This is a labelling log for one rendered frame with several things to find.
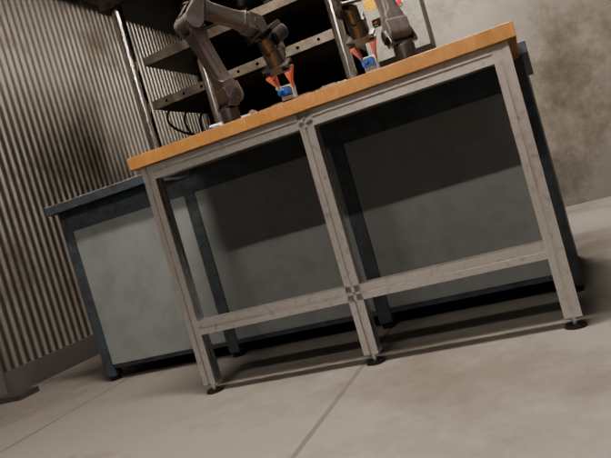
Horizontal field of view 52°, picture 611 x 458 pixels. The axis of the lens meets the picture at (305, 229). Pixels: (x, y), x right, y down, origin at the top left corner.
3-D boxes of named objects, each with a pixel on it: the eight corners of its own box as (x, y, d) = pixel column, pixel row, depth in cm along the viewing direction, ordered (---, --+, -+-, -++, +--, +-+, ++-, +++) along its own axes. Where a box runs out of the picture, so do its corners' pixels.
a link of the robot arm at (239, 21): (253, 24, 221) (174, 0, 203) (266, 14, 214) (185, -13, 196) (254, 56, 219) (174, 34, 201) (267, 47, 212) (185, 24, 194)
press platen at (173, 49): (324, -12, 300) (321, -22, 300) (145, 66, 343) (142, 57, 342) (365, 14, 364) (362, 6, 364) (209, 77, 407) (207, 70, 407)
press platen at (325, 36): (336, 37, 298) (334, 27, 298) (155, 110, 341) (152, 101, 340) (376, 56, 366) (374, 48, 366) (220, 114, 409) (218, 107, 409)
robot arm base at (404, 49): (374, 57, 190) (368, 54, 183) (437, 34, 183) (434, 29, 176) (381, 82, 190) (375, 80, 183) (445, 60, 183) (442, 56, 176)
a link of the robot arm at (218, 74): (236, 104, 211) (186, 15, 204) (246, 97, 205) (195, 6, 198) (224, 111, 207) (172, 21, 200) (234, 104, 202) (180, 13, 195)
